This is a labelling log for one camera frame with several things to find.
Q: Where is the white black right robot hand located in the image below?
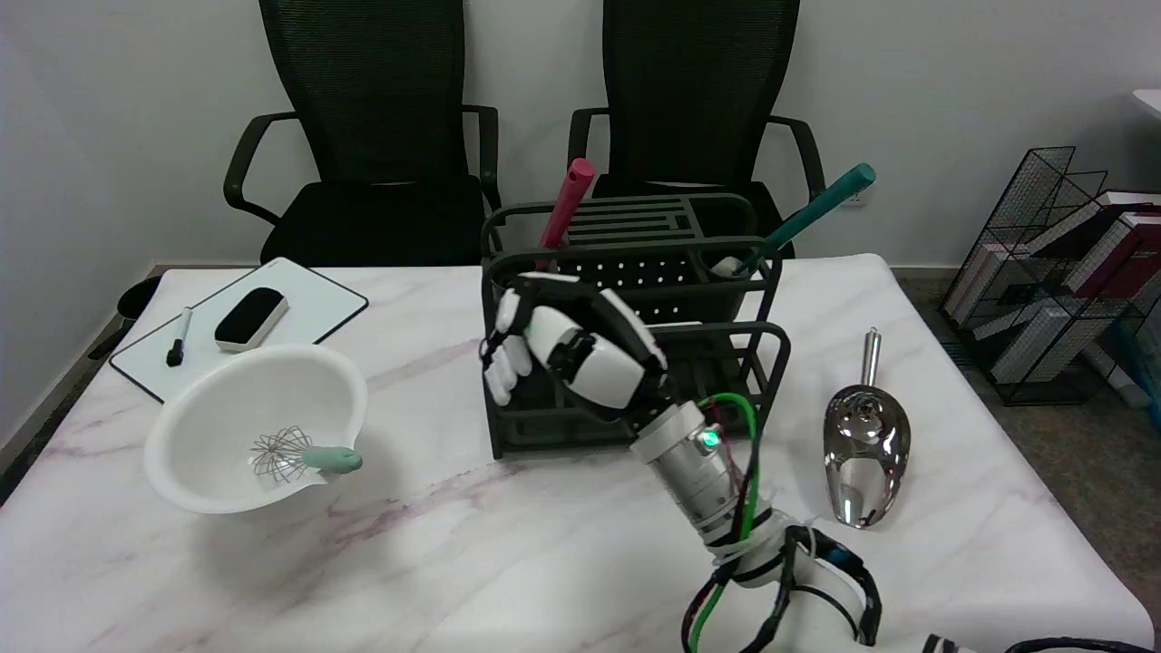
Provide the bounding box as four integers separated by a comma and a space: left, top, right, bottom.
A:
481, 272, 678, 433

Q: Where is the blue sponge bottle brush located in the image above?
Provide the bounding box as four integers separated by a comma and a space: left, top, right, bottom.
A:
710, 163, 877, 278

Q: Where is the pink sponge bottle brush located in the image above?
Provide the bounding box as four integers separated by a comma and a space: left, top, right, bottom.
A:
535, 159, 597, 273

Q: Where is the dark green dish rack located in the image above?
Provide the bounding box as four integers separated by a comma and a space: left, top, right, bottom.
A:
479, 192, 792, 461

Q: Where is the shiny metal scoop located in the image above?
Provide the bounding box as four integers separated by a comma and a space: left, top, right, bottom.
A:
823, 328, 912, 530

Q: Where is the small white whiteboard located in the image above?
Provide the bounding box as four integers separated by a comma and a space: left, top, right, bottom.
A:
109, 257, 370, 404

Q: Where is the black mesh office chair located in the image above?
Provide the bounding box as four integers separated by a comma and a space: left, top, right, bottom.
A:
568, 0, 828, 259
223, 0, 502, 267

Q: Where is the black whiteboard eraser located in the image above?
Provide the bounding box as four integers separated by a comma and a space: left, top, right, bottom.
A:
214, 287, 289, 354

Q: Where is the white mixing bowl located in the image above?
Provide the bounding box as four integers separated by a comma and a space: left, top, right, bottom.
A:
143, 343, 370, 516

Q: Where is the black marker pen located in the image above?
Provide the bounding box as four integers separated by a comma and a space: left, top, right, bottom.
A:
166, 307, 194, 368

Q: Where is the white grey book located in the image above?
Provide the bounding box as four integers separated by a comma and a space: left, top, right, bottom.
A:
989, 304, 1103, 384

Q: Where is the black floor stand base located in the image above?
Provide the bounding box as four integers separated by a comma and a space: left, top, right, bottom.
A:
88, 275, 164, 361

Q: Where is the dark maroon book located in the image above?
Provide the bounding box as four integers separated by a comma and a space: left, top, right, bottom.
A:
1070, 204, 1161, 302

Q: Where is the green robot cable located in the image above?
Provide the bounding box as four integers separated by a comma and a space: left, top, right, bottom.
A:
685, 392, 763, 653

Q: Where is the whisk with green handle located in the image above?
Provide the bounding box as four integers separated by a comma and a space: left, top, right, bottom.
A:
249, 426, 364, 483

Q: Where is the thin black cable bundle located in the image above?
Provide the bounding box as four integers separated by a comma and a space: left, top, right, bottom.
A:
739, 524, 883, 653

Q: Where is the black wire magazine rack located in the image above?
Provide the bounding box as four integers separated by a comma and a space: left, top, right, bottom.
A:
939, 145, 1161, 407

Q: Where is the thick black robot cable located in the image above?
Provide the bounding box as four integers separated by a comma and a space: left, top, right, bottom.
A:
1005, 638, 1161, 653

